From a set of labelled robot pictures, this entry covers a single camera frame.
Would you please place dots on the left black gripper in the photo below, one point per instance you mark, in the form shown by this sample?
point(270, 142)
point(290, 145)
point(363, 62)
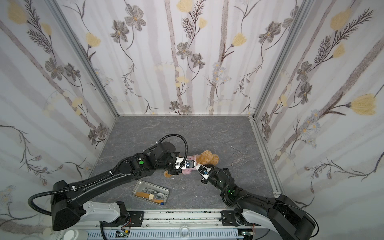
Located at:
point(174, 167)

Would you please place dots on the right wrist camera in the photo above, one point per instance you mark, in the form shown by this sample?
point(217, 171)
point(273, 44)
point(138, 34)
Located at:
point(204, 172)

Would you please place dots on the pink teddy hoodie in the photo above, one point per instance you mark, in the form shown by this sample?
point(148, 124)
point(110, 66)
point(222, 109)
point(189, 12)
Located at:
point(190, 165)

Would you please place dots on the scissors in tray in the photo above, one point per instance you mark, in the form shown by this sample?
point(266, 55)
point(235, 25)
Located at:
point(157, 194)

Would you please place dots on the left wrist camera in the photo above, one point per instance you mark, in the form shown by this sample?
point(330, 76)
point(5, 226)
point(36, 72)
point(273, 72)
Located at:
point(180, 162)

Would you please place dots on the metal tray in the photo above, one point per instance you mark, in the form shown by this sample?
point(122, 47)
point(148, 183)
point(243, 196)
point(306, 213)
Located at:
point(142, 184)

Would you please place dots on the brown teddy bear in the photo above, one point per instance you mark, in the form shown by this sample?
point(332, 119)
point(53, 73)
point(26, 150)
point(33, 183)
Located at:
point(206, 158)

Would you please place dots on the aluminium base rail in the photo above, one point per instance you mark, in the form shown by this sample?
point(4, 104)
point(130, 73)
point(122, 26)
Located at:
point(179, 225)

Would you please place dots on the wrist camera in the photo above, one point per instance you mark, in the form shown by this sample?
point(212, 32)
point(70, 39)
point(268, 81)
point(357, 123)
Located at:
point(204, 172)
point(180, 162)

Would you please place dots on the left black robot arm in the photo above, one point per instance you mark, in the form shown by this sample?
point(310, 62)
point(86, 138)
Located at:
point(68, 200)

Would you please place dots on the white round cap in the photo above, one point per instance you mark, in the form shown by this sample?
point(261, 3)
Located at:
point(75, 235)

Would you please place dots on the wooden brush in tray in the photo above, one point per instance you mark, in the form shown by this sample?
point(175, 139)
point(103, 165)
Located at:
point(150, 197)

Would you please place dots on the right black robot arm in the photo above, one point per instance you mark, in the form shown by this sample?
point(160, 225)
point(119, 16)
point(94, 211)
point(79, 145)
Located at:
point(280, 215)

